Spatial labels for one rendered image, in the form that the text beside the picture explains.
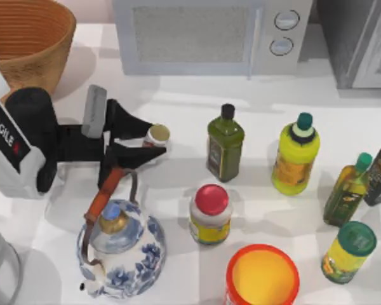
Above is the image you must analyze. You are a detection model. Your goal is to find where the small white jar olive lid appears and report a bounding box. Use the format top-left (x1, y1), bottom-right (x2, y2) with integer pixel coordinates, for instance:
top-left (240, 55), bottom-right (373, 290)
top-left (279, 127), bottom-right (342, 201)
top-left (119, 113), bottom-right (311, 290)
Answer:
top-left (142, 123), bottom-right (172, 149)

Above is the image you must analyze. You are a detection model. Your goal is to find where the pale grey rounded box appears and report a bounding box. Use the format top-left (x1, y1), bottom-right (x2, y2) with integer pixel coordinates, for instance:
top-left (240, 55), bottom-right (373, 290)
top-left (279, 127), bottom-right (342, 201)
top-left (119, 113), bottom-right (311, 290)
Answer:
top-left (81, 85), bottom-right (109, 140)

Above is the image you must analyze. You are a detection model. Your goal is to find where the dark green bottle black cap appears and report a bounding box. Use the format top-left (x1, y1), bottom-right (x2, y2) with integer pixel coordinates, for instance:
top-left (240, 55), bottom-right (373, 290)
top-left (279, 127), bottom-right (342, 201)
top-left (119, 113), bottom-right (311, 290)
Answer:
top-left (205, 103), bottom-right (245, 184)

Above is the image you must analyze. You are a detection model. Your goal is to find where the blue and white porcelain teapot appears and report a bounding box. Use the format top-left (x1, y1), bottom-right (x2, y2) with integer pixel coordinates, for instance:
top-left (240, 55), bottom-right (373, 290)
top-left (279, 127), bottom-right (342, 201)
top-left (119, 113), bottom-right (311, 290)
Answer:
top-left (76, 166), bottom-right (168, 300)

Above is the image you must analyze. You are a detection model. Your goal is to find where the red-lidded jar yellow label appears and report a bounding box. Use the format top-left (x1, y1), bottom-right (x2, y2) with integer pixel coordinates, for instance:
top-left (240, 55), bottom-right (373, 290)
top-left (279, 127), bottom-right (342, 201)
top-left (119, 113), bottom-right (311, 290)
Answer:
top-left (189, 183), bottom-right (233, 247)

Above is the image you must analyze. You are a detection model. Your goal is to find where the brown woven basket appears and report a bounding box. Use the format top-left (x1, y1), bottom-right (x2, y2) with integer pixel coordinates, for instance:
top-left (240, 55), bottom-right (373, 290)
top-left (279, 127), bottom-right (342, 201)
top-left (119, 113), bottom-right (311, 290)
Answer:
top-left (0, 0), bottom-right (77, 96)

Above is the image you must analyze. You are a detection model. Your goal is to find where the pale microwave oven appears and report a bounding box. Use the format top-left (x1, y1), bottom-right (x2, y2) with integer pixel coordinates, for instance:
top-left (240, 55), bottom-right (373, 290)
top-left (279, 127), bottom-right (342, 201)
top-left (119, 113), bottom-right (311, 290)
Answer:
top-left (110, 0), bottom-right (312, 81)

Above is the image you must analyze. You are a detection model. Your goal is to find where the grey metal cylinder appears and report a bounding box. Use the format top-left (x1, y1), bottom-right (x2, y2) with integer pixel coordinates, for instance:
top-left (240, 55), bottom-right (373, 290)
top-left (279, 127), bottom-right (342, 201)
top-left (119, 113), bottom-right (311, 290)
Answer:
top-left (0, 220), bottom-right (22, 305)

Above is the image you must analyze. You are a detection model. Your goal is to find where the yellow-green bottle teal cap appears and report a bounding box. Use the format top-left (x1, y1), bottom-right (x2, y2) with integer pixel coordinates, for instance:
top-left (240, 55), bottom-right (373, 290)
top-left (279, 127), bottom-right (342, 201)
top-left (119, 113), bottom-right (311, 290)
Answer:
top-left (271, 111), bottom-right (322, 196)

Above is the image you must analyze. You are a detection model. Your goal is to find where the orange and yellow can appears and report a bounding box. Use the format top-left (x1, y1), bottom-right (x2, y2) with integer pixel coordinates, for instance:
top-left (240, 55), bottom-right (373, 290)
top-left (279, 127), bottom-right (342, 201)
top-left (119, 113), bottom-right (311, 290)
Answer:
top-left (225, 243), bottom-right (301, 305)

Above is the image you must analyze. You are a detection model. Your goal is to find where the round microwave knob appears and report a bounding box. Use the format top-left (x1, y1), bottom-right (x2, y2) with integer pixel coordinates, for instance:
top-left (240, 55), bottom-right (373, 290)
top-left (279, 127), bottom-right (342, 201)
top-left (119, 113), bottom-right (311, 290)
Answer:
top-left (274, 9), bottom-right (301, 31)
top-left (269, 36), bottom-right (295, 57)

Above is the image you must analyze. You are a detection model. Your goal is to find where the olive oil bottle green cap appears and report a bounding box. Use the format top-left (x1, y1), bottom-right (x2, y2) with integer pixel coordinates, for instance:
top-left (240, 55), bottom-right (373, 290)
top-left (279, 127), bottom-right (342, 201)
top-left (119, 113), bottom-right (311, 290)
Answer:
top-left (322, 152), bottom-right (374, 227)

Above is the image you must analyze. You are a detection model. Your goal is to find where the yellow can green lid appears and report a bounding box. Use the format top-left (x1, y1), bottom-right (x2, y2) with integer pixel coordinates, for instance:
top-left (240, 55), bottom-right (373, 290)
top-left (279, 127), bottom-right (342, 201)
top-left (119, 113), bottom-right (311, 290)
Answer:
top-left (321, 220), bottom-right (378, 285)

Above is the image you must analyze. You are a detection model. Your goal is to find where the grey cabinet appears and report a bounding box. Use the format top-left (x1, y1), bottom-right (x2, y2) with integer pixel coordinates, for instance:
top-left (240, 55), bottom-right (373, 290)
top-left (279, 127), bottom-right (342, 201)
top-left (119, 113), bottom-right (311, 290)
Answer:
top-left (315, 0), bottom-right (381, 90)

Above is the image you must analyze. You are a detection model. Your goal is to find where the microwave door handle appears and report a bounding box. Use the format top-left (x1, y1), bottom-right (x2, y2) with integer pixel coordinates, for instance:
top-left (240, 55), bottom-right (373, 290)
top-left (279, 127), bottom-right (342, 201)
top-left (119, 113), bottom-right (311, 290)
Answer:
top-left (246, 7), bottom-right (263, 81)

